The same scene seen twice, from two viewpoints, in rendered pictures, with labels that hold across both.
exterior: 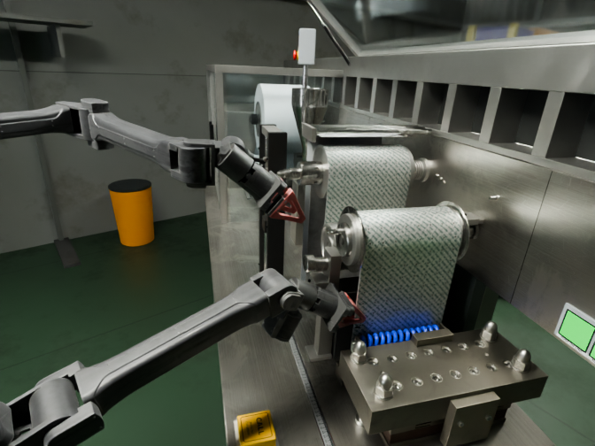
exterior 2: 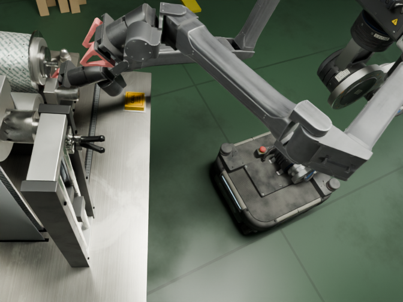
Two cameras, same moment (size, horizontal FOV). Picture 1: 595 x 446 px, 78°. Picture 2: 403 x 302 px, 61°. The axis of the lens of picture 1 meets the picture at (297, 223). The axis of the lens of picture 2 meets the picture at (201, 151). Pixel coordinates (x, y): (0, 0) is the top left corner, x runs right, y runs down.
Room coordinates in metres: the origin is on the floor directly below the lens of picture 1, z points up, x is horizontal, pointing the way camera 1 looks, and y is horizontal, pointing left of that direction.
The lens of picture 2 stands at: (1.29, 0.29, 1.93)
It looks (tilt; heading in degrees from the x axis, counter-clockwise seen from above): 58 degrees down; 175
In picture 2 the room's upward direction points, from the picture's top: 21 degrees clockwise
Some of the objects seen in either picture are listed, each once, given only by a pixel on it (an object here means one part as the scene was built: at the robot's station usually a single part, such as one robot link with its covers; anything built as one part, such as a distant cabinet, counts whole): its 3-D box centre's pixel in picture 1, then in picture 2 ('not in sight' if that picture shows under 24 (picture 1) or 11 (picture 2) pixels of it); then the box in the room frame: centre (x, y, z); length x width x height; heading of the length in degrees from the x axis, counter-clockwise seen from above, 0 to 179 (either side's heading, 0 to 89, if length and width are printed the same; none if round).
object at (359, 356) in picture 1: (359, 349); not in sight; (0.61, -0.14, 1.05); 0.04 x 0.04 x 0.04
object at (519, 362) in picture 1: (522, 357); not in sight; (0.61, -0.49, 1.05); 0.04 x 0.04 x 0.04
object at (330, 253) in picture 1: (320, 306); (66, 119); (0.76, -0.07, 1.05); 0.06 x 0.05 x 0.31; 106
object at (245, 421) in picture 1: (256, 430); (134, 101); (0.52, 0.07, 0.91); 0.07 x 0.07 x 0.02; 16
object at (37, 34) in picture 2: (351, 239); (38, 61); (0.74, -0.12, 1.25); 0.15 x 0.01 x 0.15; 16
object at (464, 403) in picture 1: (469, 420); not in sight; (0.53, -0.36, 0.97); 0.10 x 0.03 x 0.11; 106
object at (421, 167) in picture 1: (412, 170); not in sight; (1.06, -0.33, 1.34); 0.07 x 0.07 x 0.07; 16
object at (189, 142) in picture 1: (217, 157); (156, 35); (0.72, 0.17, 1.42); 0.12 x 0.12 x 0.09; 13
